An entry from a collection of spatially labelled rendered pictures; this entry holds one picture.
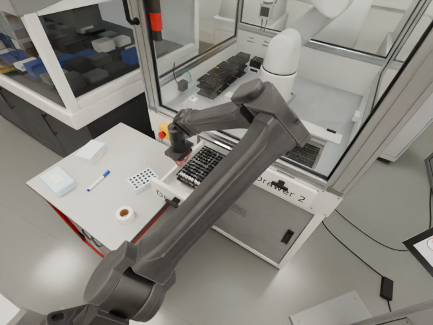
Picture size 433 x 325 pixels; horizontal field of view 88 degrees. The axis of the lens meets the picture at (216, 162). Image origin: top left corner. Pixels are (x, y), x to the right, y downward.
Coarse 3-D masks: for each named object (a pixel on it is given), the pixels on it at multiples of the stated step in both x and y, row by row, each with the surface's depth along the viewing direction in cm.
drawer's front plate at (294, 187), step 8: (264, 176) 101; (272, 176) 98; (280, 176) 96; (264, 184) 104; (288, 184) 96; (296, 184) 94; (304, 184) 93; (280, 192) 102; (296, 192) 96; (304, 192) 94; (312, 192) 92; (296, 200) 99; (304, 200) 97; (312, 200) 94
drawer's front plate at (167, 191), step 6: (150, 180) 91; (156, 180) 91; (156, 186) 92; (162, 186) 89; (168, 186) 89; (156, 192) 96; (162, 192) 92; (168, 192) 89; (174, 192) 87; (162, 198) 96; (180, 198) 86
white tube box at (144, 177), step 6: (150, 168) 112; (138, 174) 109; (144, 174) 109; (150, 174) 109; (156, 174) 109; (132, 180) 106; (138, 180) 106; (144, 180) 107; (132, 186) 104; (138, 186) 104; (144, 186) 105; (150, 186) 108; (138, 192) 105
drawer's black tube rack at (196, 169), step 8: (200, 152) 107; (208, 152) 107; (216, 152) 108; (192, 160) 103; (200, 160) 103; (208, 160) 104; (216, 160) 104; (192, 168) 104; (200, 168) 100; (208, 168) 100; (192, 176) 101; (200, 176) 97
